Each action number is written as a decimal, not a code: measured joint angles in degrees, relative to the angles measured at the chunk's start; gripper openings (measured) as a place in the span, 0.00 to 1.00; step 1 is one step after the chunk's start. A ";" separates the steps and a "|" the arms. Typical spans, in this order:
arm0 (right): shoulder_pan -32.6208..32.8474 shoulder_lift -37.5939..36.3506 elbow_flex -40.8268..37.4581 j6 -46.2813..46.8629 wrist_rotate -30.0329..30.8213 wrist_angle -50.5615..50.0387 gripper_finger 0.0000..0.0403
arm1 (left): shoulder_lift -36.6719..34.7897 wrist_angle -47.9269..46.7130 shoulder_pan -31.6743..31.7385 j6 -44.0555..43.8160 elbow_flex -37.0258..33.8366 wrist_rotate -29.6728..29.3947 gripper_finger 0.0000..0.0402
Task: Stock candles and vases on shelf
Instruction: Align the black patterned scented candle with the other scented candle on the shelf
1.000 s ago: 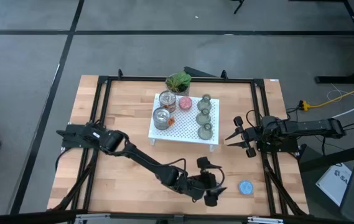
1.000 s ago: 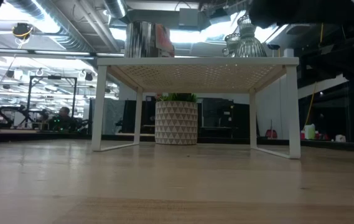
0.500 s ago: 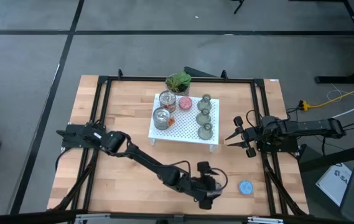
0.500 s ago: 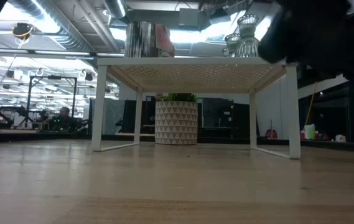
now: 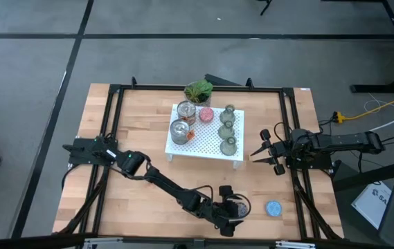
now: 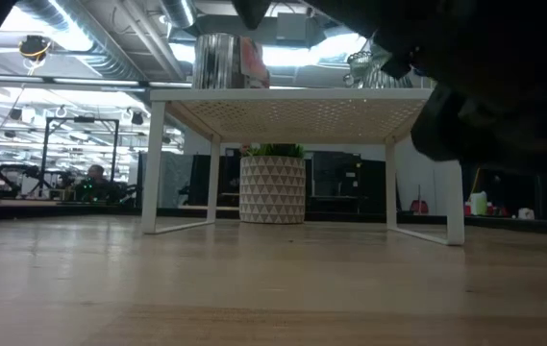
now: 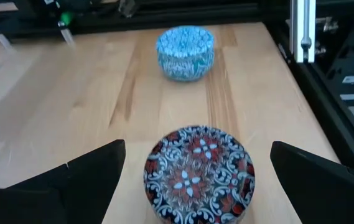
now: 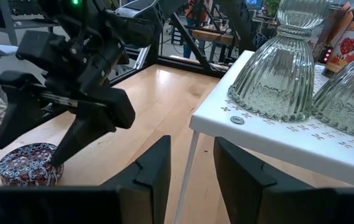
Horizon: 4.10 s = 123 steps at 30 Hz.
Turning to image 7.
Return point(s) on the dark red-white patterned candle tin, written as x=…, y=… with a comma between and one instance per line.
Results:
x=198, y=177

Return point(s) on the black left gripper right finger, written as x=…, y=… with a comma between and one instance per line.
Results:
x=319, y=186

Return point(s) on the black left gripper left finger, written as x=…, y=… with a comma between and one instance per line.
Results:
x=80, y=189

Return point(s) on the green metal clamp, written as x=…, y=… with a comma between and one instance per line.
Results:
x=67, y=18

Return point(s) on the blue patterned candle tin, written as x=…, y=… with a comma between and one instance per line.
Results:
x=185, y=53

